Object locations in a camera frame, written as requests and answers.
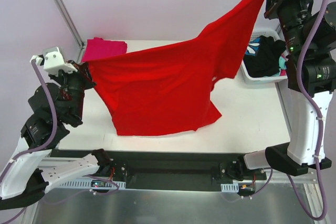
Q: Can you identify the folded magenta t shirt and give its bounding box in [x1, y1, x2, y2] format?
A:
[81, 37, 128, 62]

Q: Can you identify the aluminium rail left side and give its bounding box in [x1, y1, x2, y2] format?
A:
[39, 155, 87, 168]

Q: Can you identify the white cable duct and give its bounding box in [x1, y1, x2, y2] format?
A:
[57, 178, 126, 190]
[220, 183, 239, 193]

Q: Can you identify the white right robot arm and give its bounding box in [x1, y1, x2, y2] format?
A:
[225, 0, 335, 181]

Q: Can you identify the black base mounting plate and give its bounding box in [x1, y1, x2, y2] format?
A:
[49, 149, 274, 190]

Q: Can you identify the black t shirt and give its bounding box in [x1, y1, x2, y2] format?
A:
[243, 35, 288, 78]

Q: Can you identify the left aluminium frame post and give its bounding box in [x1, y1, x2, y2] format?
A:
[53, 0, 85, 49]

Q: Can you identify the white plastic laundry basket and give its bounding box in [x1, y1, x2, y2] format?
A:
[241, 28, 287, 84]

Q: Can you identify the aluminium frame post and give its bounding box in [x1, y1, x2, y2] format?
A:
[53, 0, 85, 49]
[275, 24, 282, 34]

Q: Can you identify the teal pink garment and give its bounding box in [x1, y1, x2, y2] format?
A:
[246, 37, 288, 78]

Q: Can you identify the aluminium rail right side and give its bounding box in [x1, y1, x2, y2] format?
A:
[295, 168, 318, 184]

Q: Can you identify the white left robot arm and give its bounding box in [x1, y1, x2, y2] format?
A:
[1, 60, 112, 210]

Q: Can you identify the aluminium rail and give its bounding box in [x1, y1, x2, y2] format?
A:
[39, 155, 87, 168]
[295, 168, 318, 184]

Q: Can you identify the red t shirt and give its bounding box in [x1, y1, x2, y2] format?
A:
[88, 0, 264, 136]

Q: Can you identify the right white cable duct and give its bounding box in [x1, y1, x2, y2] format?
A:
[220, 183, 239, 193]

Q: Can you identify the left white cable duct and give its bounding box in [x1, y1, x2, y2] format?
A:
[57, 178, 126, 190]

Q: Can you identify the right aluminium frame post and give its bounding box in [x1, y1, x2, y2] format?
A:
[275, 24, 282, 34]

